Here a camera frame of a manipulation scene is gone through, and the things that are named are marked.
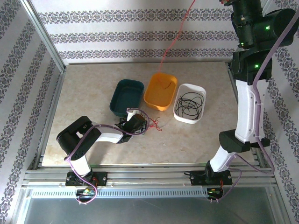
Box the thin red cable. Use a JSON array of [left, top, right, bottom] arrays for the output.
[[157, 0, 197, 91], [147, 116, 163, 132]]

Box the thin black cable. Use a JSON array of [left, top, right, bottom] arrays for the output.
[[175, 92, 204, 121], [175, 92, 204, 120]]

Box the dark green plastic bin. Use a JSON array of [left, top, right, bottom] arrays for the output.
[[109, 78, 145, 118]]

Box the orange plastic bin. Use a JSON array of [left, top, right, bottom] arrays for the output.
[[143, 72, 178, 112]]

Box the white plastic bin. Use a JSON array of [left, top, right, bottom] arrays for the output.
[[172, 83, 207, 125]]

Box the grey metal sheet shelf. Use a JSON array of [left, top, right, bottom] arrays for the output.
[[23, 198, 276, 224]]

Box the right aluminium corner post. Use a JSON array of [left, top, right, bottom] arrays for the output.
[[228, 0, 271, 70]]

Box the aluminium corner post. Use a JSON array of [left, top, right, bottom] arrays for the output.
[[228, 0, 271, 70], [20, 0, 67, 73]]

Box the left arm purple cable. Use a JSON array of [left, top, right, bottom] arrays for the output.
[[64, 108, 150, 206]]

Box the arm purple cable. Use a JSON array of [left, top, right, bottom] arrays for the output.
[[209, 9, 297, 203], [64, 108, 150, 206]]

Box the aluminium cross rail frame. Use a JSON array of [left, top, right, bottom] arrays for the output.
[[22, 163, 278, 189]]

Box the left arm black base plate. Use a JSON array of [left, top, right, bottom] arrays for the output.
[[65, 171, 108, 187]]

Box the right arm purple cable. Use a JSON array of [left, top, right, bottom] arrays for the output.
[[209, 9, 297, 203]]

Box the slotted grey cable duct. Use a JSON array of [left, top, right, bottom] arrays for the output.
[[30, 188, 208, 199]]

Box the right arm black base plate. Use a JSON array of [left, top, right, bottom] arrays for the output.
[[184, 170, 233, 186]]

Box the left aluminium side rail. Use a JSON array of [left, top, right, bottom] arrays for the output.
[[32, 70, 67, 168]]

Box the aluminium side rail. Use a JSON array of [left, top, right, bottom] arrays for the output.
[[32, 70, 67, 168], [228, 65, 274, 168]]

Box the left aluminium corner post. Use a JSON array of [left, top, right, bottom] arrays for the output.
[[20, 0, 67, 73]]

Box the right aluminium side rail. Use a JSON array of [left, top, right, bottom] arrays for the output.
[[228, 65, 274, 168]]

